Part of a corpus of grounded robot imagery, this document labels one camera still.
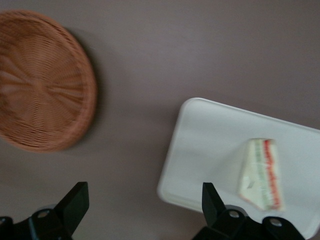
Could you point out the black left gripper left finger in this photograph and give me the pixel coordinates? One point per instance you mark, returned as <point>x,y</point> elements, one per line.
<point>72,202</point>

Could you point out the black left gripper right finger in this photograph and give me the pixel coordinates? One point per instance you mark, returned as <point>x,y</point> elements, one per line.
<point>212,207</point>

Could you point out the triangle sandwich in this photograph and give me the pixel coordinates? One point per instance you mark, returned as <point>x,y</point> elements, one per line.
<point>260,175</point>

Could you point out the beige plastic tray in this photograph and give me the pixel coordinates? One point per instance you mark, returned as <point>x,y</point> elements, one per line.
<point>205,150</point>

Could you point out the brown round wicker basket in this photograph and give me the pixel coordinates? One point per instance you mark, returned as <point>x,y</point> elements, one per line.
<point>42,87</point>

